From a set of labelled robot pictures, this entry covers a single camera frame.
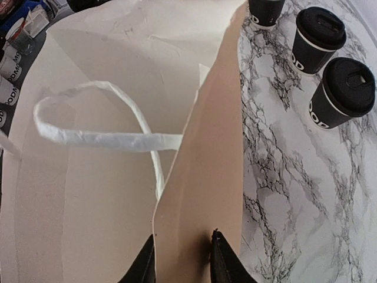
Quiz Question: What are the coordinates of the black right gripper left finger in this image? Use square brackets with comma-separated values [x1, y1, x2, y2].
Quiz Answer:
[119, 235, 156, 283]

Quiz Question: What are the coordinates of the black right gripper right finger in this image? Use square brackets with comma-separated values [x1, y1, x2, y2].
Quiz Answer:
[210, 229, 257, 283]

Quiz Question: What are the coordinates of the brown paper takeout bag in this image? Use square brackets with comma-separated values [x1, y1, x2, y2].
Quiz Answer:
[1, 1, 247, 282]

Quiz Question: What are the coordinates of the single black paper cup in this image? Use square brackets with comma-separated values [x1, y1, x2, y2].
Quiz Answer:
[291, 6, 347, 75]
[309, 57, 376, 130]

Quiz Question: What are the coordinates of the stack of black paper cups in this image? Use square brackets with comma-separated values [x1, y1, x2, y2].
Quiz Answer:
[248, 0, 285, 29]

